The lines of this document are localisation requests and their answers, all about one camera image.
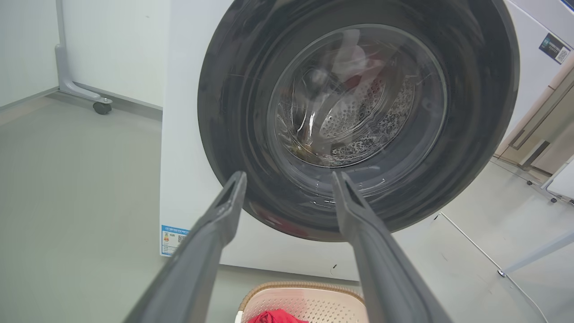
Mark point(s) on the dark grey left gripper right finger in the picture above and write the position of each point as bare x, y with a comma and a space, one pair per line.
381, 269

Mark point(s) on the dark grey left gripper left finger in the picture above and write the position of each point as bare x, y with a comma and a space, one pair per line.
197, 269

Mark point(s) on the cream woven plastic laundry basket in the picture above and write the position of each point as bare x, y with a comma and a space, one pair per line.
314, 303

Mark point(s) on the white and red clothes in drum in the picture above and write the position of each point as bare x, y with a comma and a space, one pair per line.
354, 58

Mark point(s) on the blue energy label sticker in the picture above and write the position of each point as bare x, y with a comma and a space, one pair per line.
170, 240

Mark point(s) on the red garment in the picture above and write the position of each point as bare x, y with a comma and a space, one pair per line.
276, 316

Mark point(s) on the white front-load washing machine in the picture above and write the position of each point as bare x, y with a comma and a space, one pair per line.
184, 134

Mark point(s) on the dark round washing machine door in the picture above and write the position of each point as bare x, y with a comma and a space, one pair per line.
233, 107

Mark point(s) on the white stand with small casters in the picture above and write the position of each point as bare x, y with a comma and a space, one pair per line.
560, 184

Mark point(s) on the grey partition leg with caster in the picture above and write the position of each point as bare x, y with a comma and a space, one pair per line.
67, 80

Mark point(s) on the white partition panel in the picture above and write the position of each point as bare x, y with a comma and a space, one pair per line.
116, 49

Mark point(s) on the dark QR code sticker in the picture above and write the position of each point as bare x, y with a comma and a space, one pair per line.
554, 48

